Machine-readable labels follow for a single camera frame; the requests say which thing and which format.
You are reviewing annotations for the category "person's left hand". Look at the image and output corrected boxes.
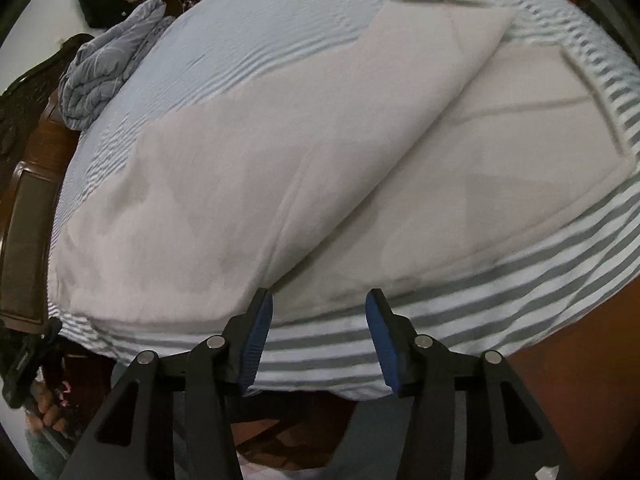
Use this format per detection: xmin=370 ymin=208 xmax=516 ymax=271
xmin=27 ymin=379 xmax=77 ymax=435

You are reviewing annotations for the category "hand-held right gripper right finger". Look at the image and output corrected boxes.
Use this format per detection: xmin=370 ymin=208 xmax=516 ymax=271
xmin=365 ymin=288 xmax=576 ymax=480

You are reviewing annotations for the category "grey fleece towel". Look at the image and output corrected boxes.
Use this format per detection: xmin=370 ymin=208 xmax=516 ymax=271
xmin=47 ymin=0 xmax=635 ymax=328

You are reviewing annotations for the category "blue-grey leaf print blanket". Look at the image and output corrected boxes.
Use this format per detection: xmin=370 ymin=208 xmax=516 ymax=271
xmin=57 ymin=0 xmax=176 ymax=130

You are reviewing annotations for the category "person's left forearm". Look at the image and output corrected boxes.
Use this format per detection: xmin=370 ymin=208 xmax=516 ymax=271
xmin=21 ymin=422 xmax=73 ymax=468

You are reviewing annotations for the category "grey striped bed sheet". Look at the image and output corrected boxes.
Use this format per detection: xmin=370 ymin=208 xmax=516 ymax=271
xmin=47 ymin=0 xmax=640 ymax=402

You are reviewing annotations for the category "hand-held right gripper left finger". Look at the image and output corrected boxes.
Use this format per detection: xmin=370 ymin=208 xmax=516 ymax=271
xmin=59 ymin=287 xmax=275 ymax=480

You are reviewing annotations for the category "dark wooden headboard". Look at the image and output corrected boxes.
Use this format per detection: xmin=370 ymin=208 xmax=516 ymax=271
xmin=0 ymin=34 xmax=96 ymax=333

